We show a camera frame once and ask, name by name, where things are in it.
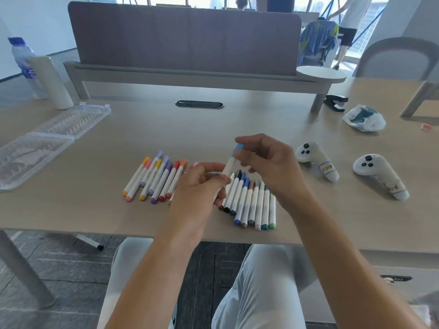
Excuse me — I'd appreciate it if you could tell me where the person's left hand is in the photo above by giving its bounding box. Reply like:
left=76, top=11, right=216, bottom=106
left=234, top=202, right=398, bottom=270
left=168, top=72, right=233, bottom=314
left=168, top=162, right=232, bottom=244

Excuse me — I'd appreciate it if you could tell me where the person's right hand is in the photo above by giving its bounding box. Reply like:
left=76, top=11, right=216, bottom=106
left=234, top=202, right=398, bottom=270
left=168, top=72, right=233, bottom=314
left=234, top=133, right=311, bottom=211

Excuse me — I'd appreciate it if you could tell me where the light blue capped marker pen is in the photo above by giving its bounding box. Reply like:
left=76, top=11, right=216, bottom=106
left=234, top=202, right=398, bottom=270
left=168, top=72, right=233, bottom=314
left=213, top=143, right=245, bottom=207

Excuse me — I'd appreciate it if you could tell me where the person's left forearm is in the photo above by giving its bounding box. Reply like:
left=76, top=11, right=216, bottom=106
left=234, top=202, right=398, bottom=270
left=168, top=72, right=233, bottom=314
left=104, top=231, right=204, bottom=329

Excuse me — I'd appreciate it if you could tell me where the person's right forearm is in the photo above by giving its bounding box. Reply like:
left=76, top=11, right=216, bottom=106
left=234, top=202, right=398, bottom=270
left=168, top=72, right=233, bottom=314
left=286, top=197, right=429, bottom=329

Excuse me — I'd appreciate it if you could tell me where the row of cool coloured markers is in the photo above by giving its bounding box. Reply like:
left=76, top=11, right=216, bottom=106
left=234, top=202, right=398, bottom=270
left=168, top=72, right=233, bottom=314
left=219, top=169, right=277, bottom=231

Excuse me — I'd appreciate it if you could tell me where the row of warm coloured markers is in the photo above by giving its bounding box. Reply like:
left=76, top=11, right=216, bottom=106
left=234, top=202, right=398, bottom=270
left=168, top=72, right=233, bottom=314
left=122, top=151, right=199, bottom=206

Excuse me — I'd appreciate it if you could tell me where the white controller with black buttons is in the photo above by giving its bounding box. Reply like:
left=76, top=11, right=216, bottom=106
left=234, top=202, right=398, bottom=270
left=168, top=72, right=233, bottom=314
left=353, top=154, right=410, bottom=202
left=296, top=142, right=340, bottom=183

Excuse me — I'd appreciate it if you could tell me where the black stapler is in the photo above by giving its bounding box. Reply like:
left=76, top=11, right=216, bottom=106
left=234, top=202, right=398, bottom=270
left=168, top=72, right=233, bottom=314
left=324, top=94, right=349, bottom=113

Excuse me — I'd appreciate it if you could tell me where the round white side shelf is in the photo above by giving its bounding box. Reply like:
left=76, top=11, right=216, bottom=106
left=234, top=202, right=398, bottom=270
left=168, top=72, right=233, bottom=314
left=296, top=66, right=348, bottom=84

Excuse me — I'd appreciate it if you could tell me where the person's right leg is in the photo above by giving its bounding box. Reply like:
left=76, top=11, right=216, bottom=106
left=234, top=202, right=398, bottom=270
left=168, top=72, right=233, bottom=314
left=211, top=244, right=318, bottom=329

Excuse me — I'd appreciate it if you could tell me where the person's leg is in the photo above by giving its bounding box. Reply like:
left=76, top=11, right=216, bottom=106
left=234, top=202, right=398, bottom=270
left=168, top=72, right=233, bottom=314
left=211, top=244, right=318, bottom=329
left=97, top=237, right=179, bottom=329

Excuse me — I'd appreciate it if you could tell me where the crumpled clear plastic bag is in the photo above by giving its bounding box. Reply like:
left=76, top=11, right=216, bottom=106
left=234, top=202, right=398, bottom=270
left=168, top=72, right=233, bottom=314
left=342, top=105, right=387, bottom=133

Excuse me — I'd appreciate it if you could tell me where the grey fabric desk divider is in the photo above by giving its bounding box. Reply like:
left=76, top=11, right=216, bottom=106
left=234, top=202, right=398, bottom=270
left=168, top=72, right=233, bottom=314
left=63, top=1, right=333, bottom=115

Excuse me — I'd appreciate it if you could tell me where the person's left leg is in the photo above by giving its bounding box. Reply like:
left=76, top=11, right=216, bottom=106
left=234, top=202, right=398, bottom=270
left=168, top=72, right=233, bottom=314
left=97, top=237, right=179, bottom=329

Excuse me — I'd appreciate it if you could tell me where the blue patterned jacket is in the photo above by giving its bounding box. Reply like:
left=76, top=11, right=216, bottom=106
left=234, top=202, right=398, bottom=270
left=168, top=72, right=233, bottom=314
left=297, top=18, right=340, bottom=68

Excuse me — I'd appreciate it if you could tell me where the white tube with black tip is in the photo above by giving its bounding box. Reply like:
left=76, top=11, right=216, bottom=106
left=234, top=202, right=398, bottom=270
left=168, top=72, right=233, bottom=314
left=76, top=234, right=104, bottom=251

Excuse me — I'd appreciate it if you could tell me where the grey rounded desk divider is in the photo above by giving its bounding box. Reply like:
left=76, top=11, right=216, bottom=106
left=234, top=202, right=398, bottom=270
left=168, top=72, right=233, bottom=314
left=354, top=37, right=439, bottom=117

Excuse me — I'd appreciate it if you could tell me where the open clear plastic marker case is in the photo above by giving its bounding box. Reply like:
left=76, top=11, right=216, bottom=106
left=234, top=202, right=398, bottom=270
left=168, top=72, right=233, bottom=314
left=0, top=103, right=112, bottom=193

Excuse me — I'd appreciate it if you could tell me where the white cylindrical tumbler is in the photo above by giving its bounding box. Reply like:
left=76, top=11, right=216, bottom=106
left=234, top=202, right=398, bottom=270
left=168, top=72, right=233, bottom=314
left=28, top=55, right=75, bottom=111

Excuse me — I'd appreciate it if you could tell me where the white under-desk cabinet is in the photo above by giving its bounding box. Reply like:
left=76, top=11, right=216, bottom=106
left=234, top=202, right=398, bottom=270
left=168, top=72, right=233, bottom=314
left=298, top=249, right=439, bottom=326

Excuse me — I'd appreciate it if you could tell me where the grey metal table leg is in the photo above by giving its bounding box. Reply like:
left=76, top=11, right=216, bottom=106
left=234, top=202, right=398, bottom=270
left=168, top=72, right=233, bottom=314
left=0, top=230, right=56, bottom=310

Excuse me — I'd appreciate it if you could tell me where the clear water bottle blue cap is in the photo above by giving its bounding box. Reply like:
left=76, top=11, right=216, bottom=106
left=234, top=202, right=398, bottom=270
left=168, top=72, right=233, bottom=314
left=8, top=37, right=48, bottom=100

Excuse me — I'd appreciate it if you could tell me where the black oval cable grommet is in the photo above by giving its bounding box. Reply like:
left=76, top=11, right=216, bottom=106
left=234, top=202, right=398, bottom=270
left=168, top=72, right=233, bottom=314
left=175, top=100, right=225, bottom=109

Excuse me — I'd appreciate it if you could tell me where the blue diagonal strap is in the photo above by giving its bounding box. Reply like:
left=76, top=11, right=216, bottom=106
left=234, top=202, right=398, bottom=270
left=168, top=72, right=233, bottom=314
left=351, top=8, right=385, bottom=46

